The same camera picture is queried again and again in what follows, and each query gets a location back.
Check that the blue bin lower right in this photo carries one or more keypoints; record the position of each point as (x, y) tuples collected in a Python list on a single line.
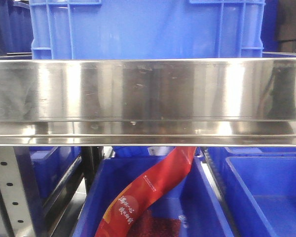
[(259, 187)]

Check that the blue bin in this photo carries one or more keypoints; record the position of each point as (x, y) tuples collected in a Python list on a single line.
[(191, 209), (259, 187), (50, 164)]

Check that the red printed banner strip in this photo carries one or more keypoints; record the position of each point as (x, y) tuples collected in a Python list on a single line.
[(129, 205)]

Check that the large blue crate on shelf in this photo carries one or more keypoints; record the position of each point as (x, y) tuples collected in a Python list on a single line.
[(146, 29)]

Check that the blue bin lower centre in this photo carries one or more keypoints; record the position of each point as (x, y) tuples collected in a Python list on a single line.
[(191, 209)]

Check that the perforated grey shelf upright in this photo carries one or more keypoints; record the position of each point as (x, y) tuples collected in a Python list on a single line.
[(19, 192)]

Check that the blue bin lower left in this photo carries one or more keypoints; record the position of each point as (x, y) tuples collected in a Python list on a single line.
[(50, 164)]

